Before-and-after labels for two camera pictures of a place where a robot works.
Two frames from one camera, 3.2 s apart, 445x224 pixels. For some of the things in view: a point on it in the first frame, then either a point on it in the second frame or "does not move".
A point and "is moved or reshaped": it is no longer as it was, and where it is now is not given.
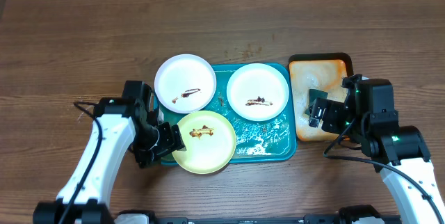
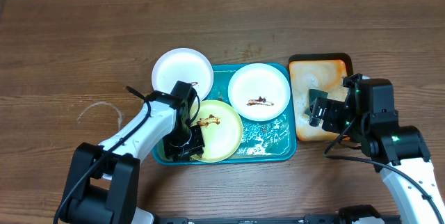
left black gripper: x=172 y=141 -> x=196 y=147
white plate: x=185 y=83 is moved or reshaped
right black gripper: x=332 y=114 does not move
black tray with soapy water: x=320 y=71 does not move
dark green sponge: x=313 y=94 does not move
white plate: x=258 y=92 does not move
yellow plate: x=210 y=141 is moved or reshaped
